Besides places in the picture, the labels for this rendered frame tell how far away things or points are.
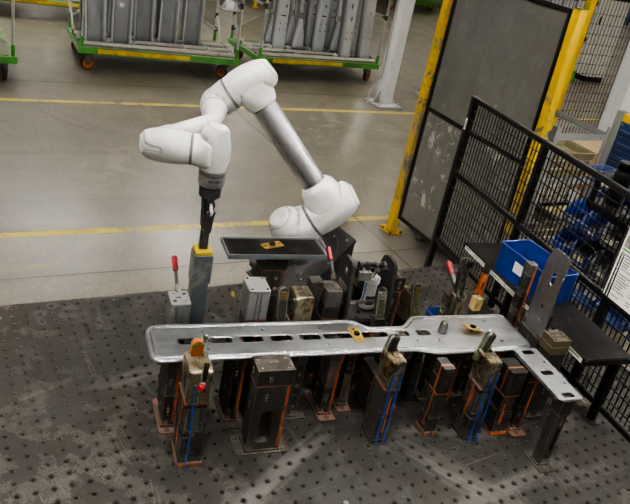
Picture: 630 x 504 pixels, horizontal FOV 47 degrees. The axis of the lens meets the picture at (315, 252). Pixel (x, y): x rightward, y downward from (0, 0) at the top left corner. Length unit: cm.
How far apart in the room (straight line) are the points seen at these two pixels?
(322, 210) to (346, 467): 106
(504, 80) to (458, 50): 53
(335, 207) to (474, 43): 243
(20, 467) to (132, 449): 33
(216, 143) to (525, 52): 279
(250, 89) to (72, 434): 140
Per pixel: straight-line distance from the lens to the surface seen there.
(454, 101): 526
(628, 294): 293
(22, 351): 280
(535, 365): 269
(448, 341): 264
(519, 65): 479
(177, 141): 237
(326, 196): 296
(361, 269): 260
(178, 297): 245
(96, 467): 235
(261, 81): 287
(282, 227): 297
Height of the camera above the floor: 234
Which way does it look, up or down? 26 degrees down
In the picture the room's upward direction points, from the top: 12 degrees clockwise
